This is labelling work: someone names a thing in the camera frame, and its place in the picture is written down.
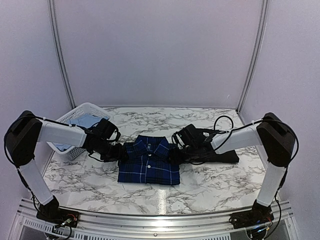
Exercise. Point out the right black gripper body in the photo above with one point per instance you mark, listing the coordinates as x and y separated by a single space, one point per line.
189 157

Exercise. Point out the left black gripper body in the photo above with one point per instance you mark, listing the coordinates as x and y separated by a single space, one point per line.
112 155

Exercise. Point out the black shirt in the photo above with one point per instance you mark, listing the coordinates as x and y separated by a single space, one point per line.
229 157

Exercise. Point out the blue plaid long sleeve shirt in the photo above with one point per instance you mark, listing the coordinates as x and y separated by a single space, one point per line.
147 161

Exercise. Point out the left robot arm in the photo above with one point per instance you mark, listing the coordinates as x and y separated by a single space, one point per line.
29 132

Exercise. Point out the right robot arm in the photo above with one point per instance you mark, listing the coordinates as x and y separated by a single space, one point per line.
270 134

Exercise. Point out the light blue shirt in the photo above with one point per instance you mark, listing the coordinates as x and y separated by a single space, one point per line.
87 120

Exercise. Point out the white plastic laundry basket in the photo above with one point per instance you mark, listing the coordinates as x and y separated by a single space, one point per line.
85 108

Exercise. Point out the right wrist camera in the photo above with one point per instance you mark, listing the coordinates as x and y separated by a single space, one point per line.
177 141

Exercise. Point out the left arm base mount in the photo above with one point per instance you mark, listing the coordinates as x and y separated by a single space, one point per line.
64 218

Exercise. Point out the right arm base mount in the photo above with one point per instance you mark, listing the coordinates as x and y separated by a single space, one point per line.
248 218

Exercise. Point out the aluminium front table rail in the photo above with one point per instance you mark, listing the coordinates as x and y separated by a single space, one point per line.
110 226

